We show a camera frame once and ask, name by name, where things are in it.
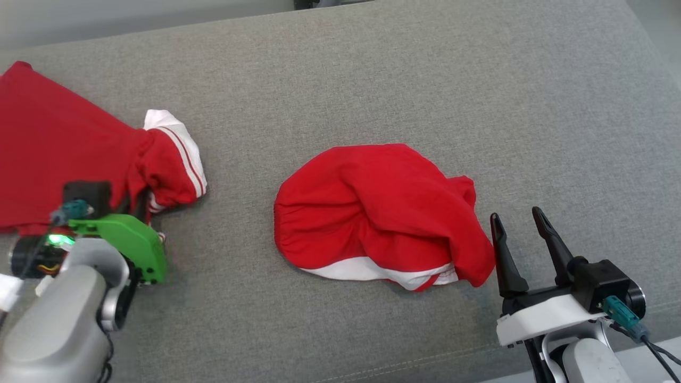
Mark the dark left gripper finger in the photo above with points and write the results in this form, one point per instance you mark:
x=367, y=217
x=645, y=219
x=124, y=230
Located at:
x=144, y=207
x=125, y=202

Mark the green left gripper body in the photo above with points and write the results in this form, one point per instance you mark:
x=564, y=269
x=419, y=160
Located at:
x=138, y=244

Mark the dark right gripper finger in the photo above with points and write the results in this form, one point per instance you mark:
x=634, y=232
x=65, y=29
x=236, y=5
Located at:
x=558, y=255
x=508, y=266

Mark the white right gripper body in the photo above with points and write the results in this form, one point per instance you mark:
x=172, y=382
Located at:
x=537, y=319

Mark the red garment with white sleeve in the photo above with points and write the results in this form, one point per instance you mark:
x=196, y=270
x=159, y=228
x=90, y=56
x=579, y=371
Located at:
x=53, y=143

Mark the red garment with white band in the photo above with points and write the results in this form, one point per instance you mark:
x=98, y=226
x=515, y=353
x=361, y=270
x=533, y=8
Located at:
x=372, y=202

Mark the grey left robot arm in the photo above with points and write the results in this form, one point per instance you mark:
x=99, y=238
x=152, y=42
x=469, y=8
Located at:
x=53, y=330

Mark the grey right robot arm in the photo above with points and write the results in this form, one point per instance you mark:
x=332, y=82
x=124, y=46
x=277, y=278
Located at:
x=590, y=361

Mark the black right gripper motor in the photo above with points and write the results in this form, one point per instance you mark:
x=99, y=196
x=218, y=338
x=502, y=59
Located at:
x=637, y=303

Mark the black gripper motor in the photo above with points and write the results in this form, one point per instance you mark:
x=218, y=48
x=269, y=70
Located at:
x=26, y=255
x=637, y=303

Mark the black left gripper motor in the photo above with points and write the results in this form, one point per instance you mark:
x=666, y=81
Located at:
x=26, y=255

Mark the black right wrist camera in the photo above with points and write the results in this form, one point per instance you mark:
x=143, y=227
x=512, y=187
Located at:
x=601, y=282

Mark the teal left camera connector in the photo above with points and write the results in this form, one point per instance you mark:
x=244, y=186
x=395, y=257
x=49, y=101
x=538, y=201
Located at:
x=74, y=209

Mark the teal camera connector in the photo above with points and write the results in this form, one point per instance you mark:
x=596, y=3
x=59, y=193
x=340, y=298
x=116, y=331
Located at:
x=74, y=209
x=620, y=311

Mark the teal right camera connector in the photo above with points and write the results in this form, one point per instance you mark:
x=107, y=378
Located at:
x=620, y=311

